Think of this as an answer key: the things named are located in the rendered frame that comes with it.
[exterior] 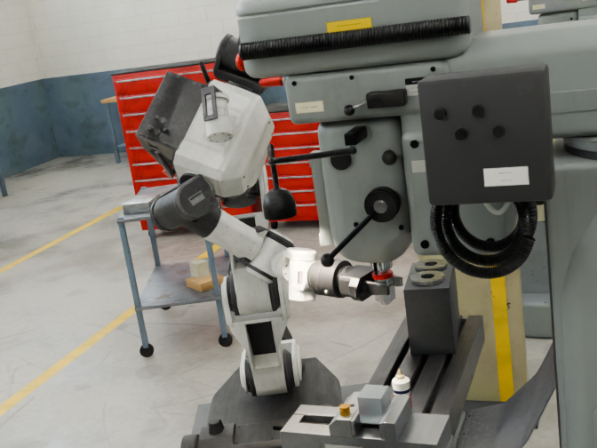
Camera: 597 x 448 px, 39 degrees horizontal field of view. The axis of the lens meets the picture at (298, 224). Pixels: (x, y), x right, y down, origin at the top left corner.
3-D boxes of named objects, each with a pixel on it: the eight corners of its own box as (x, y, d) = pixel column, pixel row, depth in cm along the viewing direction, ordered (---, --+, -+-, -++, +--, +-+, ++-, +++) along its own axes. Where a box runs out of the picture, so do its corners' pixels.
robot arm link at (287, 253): (293, 251, 199) (281, 245, 212) (291, 289, 199) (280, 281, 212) (320, 252, 200) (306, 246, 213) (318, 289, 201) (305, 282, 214)
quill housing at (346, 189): (327, 271, 181) (306, 124, 172) (354, 241, 199) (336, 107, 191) (415, 269, 174) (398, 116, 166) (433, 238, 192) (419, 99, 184)
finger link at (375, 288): (390, 296, 185) (367, 292, 189) (389, 283, 185) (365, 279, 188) (386, 299, 184) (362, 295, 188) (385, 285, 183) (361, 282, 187)
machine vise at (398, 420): (280, 463, 183) (273, 418, 180) (306, 428, 196) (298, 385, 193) (439, 478, 169) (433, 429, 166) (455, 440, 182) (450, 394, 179)
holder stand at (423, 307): (409, 356, 226) (401, 285, 221) (417, 323, 246) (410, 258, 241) (456, 354, 223) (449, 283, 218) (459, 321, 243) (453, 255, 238)
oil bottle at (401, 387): (394, 416, 196) (388, 372, 193) (397, 407, 199) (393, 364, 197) (410, 416, 194) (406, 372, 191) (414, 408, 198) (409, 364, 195)
